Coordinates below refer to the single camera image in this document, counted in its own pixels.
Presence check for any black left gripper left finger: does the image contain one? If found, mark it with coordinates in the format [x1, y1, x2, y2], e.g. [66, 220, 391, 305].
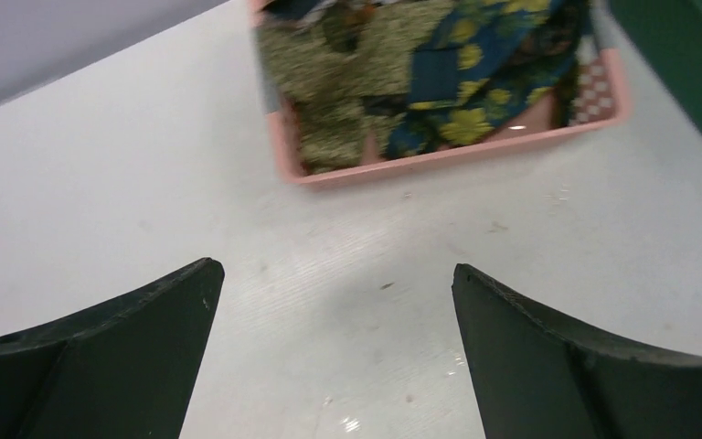
[0, 258, 225, 438]

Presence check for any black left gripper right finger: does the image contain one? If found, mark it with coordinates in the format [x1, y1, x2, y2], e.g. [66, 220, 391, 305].
[452, 264, 702, 438]

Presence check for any green divided plastic tray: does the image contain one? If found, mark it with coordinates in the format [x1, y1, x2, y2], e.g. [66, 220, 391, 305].
[608, 0, 702, 134]

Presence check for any pile of patterned ties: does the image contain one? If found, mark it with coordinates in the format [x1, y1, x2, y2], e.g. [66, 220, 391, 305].
[256, 0, 590, 175]

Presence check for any pink plastic basket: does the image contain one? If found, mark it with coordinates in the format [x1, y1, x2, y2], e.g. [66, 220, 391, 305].
[250, 1, 628, 187]

